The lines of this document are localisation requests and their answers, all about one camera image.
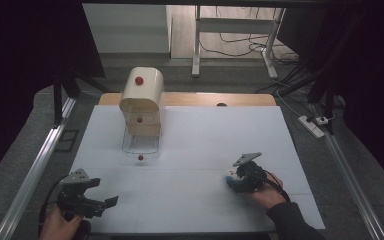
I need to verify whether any white floor cable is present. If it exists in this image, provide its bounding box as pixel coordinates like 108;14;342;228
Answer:
275;91;304;118

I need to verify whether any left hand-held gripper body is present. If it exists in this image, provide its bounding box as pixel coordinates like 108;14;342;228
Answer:
57;168;107;221

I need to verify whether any left hand-held gripper cable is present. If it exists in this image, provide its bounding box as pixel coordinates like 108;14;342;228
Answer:
38;175;71;236

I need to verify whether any black floor cable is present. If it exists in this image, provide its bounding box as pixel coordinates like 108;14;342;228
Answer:
198;6;298;66

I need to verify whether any white cabinet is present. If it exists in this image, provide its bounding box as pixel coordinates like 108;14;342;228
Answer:
82;3;173;55

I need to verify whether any white desk frame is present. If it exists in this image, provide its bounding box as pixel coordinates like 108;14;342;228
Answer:
191;4;287;80

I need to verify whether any person's right hand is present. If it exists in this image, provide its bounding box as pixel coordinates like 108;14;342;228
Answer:
246;173;287;210

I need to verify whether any white and blue plush toy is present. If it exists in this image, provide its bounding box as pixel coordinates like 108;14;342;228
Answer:
225;168;244;189

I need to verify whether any white power strip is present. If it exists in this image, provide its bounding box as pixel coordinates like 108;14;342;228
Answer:
297;114;326;139

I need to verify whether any wooden table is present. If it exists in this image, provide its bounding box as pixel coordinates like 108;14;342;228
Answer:
98;92;278;108

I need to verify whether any black curtain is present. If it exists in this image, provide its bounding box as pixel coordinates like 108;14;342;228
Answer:
0;0;106;189
276;0;384;196

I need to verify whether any black metal stand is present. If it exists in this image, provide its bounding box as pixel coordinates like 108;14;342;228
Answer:
308;64;337;135
53;74;64;128

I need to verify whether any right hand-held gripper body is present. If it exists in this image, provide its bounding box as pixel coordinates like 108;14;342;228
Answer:
232;152;268;194

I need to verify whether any cream drawer cabinet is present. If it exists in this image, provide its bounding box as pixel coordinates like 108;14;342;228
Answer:
118;66;165;138

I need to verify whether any clear drawer with red knob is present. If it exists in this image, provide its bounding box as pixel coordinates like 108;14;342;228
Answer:
121;132;163;163

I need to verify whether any person's left hand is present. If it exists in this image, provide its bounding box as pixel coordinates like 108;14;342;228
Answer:
39;206;83;240

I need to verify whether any white table mat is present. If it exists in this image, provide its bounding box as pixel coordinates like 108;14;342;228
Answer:
67;104;327;234

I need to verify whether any right hand-held gripper cable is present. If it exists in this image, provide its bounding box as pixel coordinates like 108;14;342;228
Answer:
263;169;292;203

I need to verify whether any hand-held gripper cable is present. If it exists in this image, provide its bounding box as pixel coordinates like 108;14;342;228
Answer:
263;169;292;203
38;175;71;236

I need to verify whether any aluminium rail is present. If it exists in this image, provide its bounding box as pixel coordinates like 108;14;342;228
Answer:
0;96;78;240
309;103;384;240

